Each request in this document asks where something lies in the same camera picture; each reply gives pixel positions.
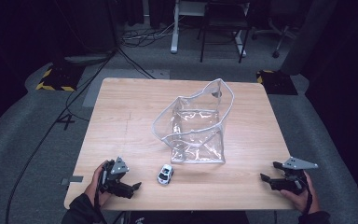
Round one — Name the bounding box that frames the person's right hand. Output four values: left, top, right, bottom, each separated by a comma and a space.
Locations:
280, 172, 321, 216

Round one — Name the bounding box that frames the long black floor cable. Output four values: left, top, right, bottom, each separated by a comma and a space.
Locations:
5, 46, 119, 224

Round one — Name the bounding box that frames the black chair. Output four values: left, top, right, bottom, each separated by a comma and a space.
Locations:
197, 0, 252, 64

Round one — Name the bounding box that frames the black wrist strap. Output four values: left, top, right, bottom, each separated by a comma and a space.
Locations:
301, 176, 314, 216
92, 174, 108, 224

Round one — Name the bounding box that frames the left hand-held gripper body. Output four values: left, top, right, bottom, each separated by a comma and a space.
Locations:
100, 156, 135, 200

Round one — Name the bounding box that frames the grey curtain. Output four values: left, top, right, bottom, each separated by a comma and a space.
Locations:
280, 0, 338, 76

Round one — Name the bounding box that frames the office chair base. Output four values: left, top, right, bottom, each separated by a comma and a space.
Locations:
251, 17, 296, 60

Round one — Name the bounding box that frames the black yellow striped base plate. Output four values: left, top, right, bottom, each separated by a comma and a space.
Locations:
255, 69, 299, 96
35, 63, 85, 92

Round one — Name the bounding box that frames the person's dark clothing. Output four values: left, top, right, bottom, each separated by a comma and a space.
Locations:
125, 210, 250, 224

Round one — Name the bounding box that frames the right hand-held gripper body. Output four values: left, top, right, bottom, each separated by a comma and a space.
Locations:
269, 156, 319, 196

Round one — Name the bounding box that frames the person's left hand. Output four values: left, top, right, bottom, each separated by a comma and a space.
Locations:
84, 160, 112, 207

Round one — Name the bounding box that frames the bundle of floor cables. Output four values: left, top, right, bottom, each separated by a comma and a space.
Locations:
120, 17, 181, 49

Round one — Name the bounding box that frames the white desk frame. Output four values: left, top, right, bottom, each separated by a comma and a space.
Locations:
170, 0, 250, 58

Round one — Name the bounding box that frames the grey tape strip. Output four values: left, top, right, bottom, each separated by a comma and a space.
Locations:
60, 175, 85, 188

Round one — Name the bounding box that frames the dark cabinet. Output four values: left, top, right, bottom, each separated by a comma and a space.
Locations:
62, 0, 118, 65

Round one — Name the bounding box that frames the transparent plastic bag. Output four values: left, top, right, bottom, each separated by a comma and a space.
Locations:
151, 77, 236, 165

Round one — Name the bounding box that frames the white toy car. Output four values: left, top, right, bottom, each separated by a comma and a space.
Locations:
157, 163, 174, 187

